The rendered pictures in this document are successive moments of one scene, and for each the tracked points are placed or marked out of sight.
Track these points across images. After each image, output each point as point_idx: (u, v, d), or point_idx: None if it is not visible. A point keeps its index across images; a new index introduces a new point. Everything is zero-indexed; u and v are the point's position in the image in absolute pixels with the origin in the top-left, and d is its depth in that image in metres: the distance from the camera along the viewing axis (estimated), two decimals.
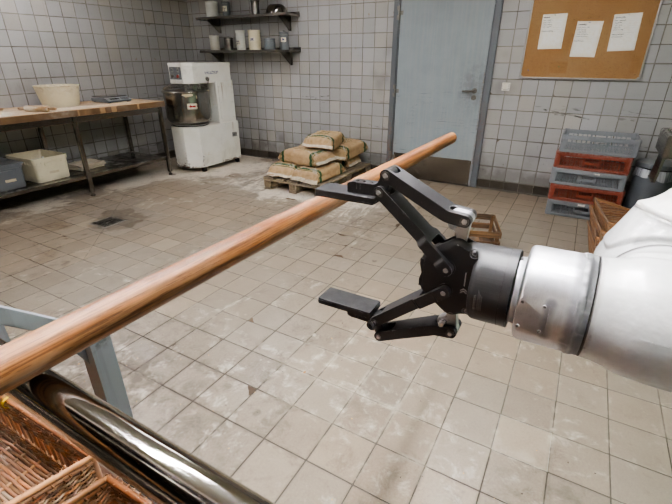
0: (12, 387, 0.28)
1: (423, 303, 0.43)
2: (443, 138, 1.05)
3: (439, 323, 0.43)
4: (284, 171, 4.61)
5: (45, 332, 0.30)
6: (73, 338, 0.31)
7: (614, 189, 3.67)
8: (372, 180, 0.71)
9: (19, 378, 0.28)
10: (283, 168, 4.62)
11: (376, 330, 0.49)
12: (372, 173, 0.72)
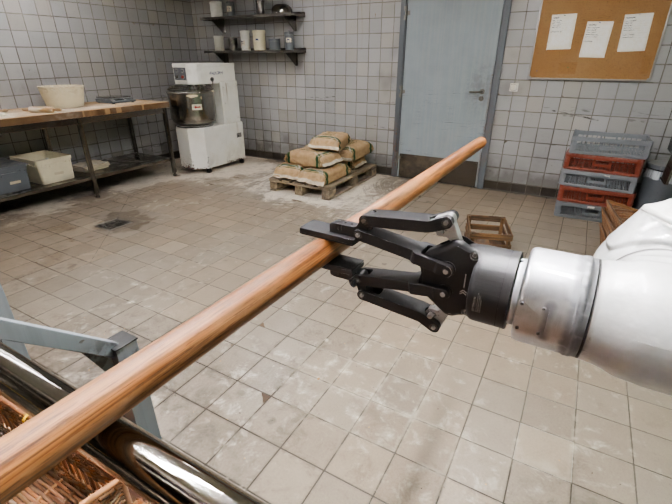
0: (85, 442, 0.24)
1: (417, 291, 0.43)
2: (475, 143, 1.02)
3: (429, 315, 0.44)
4: (290, 172, 4.57)
5: (117, 376, 0.26)
6: (146, 381, 0.27)
7: (624, 191, 3.64)
8: (416, 190, 0.68)
9: (93, 431, 0.24)
10: (289, 169, 4.59)
11: (359, 289, 0.48)
12: (415, 182, 0.69)
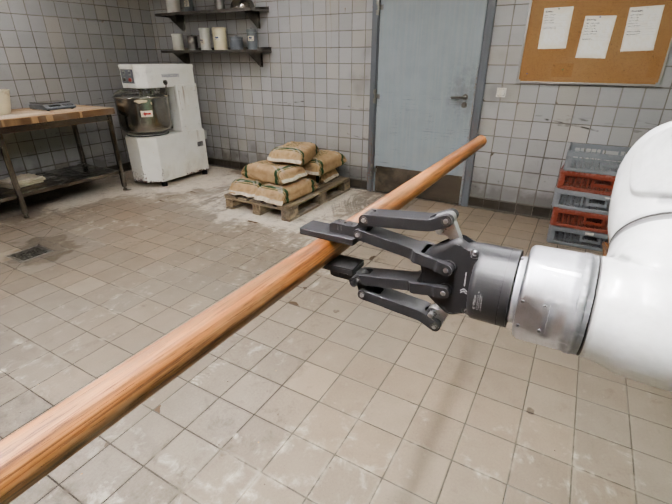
0: (86, 444, 0.24)
1: (417, 290, 0.43)
2: (475, 142, 1.02)
3: (430, 314, 0.43)
4: (247, 189, 4.01)
5: (117, 378, 0.26)
6: (146, 383, 0.27)
7: None
8: (416, 189, 0.68)
9: (93, 433, 0.25)
10: (245, 185, 4.02)
11: (359, 288, 0.48)
12: (415, 181, 0.69)
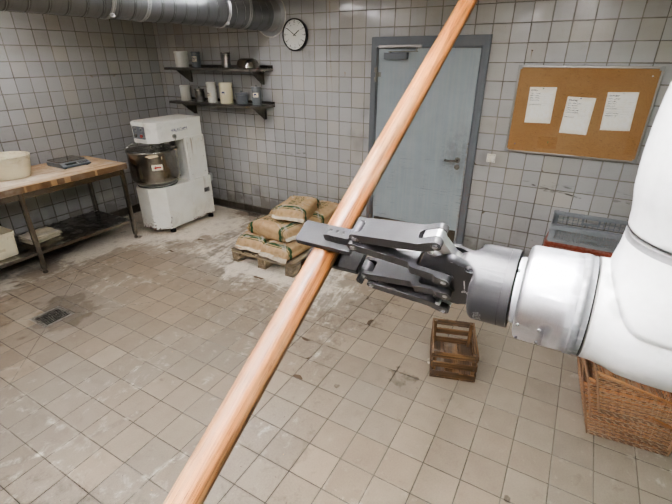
0: None
1: (421, 291, 0.44)
2: None
3: (437, 303, 0.45)
4: (253, 245, 4.26)
5: (187, 486, 0.35)
6: (209, 479, 0.35)
7: None
8: (414, 108, 0.59)
9: None
10: (251, 241, 4.28)
11: (368, 279, 0.49)
12: (412, 96, 0.60)
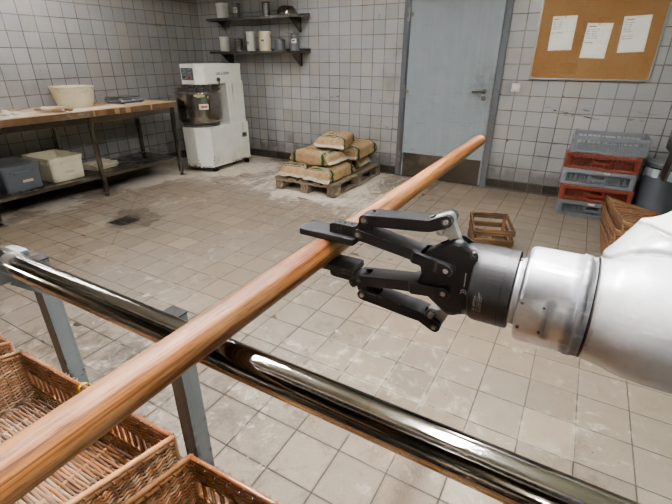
0: (87, 446, 0.24)
1: (417, 291, 0.43)
2: (474, 141, 1.02)
3: (429, 314, 0.44)
4: (296, 171, 4.66)
5: (118, 380, 0.26)
6: (147, 385, 0.27)
7: (624, 189, 3.72)
8: (415, 189, 0.68)
9: (95, 435, 0.24)
10: (294, 168, 4.67)
11: (359, 289, 0.48)
12: (415, 181, 0.69)
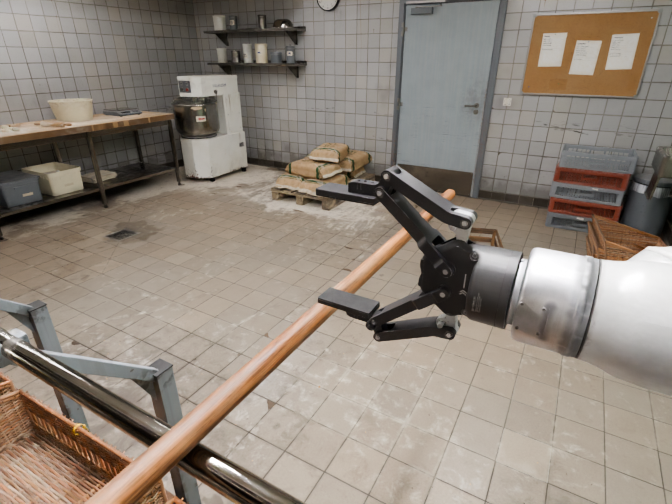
0: None
1: (422, 304, 0.43)
2: None
3: (438, 324, 0.43)
4: (292, 183, 4.74)
5: None
6: None
7: (612, 204, 3.80)
8: (375, 267, 0.75)
9: None
10: (290, 180, 4.75)
11: (375, 331, 0.49)
12: (376, 259, 0.77)
